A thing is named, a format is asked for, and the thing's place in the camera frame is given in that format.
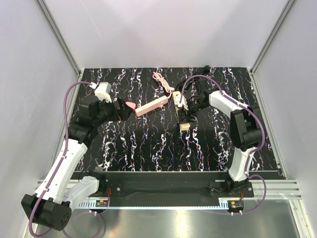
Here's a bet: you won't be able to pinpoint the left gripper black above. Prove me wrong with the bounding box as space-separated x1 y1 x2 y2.
93 96 133 126

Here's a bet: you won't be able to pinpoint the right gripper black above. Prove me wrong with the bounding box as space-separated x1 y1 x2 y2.
181 98 209 124

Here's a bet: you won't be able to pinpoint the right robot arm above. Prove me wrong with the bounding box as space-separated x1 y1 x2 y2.
161 74 265 197

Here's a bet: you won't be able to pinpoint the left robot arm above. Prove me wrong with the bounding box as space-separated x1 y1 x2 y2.
21 95 136 231

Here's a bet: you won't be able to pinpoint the cream power strip red sockets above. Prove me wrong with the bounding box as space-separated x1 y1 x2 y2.
172 91 190 131

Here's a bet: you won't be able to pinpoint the pink power strip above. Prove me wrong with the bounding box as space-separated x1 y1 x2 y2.
135 96 168 117

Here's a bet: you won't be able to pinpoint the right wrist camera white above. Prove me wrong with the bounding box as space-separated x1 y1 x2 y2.
173 95 188 110

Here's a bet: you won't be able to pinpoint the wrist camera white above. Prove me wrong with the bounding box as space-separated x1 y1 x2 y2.
173 95 188 110
94 82 112 103

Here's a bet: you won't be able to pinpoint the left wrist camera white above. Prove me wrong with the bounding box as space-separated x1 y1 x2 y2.
94 82 112 103

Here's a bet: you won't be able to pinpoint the pink power cord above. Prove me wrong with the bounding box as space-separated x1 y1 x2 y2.
152 71 174 97

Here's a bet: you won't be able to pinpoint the black power cord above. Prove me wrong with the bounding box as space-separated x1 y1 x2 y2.
174 64 211 94

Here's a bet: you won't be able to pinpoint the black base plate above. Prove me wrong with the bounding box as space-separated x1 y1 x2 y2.
103 172 254 209

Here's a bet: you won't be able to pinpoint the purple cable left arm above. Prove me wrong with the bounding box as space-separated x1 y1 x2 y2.
28 81 105 236

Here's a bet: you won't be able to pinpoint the aluminium frame post left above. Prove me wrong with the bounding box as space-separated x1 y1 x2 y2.
35 0 81 78

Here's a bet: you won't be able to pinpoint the aluminium frame post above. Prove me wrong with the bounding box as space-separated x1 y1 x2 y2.
35 0 81 78
250 0 297 75

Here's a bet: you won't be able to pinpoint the aluminium frame post right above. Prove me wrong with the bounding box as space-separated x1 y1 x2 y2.
250 0 297 75

